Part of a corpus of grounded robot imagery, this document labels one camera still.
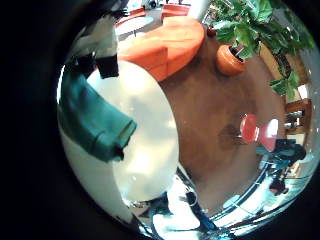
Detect teal green cloth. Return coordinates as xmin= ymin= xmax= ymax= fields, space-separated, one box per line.
xmin=58 ymin=68 xmax=138 ymax=163

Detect orange curved bench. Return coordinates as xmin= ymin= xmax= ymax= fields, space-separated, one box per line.
xmin=161 ymin=3 xmax=191 ymax=18
xmin=116 ymin=7 xmax=148 ymax=26

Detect large orange curved sofa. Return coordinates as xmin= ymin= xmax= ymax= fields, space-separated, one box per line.
xmin=117 ymin=16 xmax=206 ymax=83

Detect orange plant pot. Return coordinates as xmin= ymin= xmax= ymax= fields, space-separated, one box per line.
xmin=214 ymin=44 xmax=248 ymax=77

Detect green leafy potted plant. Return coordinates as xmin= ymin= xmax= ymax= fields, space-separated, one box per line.
xmin=209 ymin=0 xmax=316 ymax=101

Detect red stool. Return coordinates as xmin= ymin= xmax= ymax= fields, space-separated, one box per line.
xmin=239 ymin=113 xmax=259 ymax=145

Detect pink stool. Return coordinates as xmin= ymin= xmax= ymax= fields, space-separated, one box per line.
xmin=258 ymin=118 xmax=280 ymax=153

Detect wooden shelf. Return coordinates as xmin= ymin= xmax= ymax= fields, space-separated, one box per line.
xmin=284 ymin=98 xmax=314 ymax=136

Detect dark teal chair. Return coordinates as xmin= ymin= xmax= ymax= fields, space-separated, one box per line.
xmin=256 ymin=138 xmax=308 ymax=168

